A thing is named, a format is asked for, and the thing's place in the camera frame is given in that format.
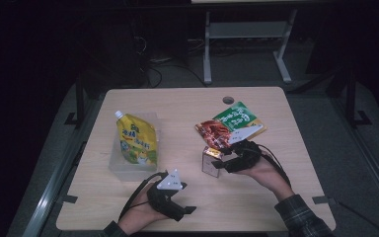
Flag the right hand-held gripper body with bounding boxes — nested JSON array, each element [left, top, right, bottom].
[[225, 123, 265, 174]]

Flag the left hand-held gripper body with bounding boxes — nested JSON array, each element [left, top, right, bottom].
[[146, 169, 188, 222]]

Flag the small yellow red box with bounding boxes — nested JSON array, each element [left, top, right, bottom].
[[200, 145, 225, 179]]

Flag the red-brown snack packet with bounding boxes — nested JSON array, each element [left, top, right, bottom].
[[194, 118, 237, 151]]

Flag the green snack packet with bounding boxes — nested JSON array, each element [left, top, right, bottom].
[[212, 101, 267, 137]]

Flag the clear plastic container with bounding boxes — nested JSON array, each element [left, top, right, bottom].
[[108, 112, 164, 183]]

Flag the yellow spout pouch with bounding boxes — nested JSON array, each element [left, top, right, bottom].
[[114, 110, 160, 172]]

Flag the person's left hand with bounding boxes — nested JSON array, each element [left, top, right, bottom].
[[117, 182, 170, 236]]

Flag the person's right hand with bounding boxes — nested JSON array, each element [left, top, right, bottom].
[[242, 153, 294, 202]]

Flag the black metal stand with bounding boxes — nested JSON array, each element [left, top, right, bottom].
[[344, 67, 373, 129], [63, 73, 87, 129]]

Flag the white metal stand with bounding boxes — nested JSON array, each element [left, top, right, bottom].
[[202, 9, 299, 85]]

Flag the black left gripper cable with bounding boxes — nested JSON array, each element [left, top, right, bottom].
[[118, 170, 170, 222]]

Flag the black floor cables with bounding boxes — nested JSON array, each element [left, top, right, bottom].
[[139, 56, 209, 90]]

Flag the aluminium floor rail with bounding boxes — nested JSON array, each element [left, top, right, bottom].
[[21, 129, 92, 237], [332, 97, 379, 213]]

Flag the thin black floor cable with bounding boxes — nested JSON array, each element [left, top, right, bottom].
[[337, 200, 379, 237]]

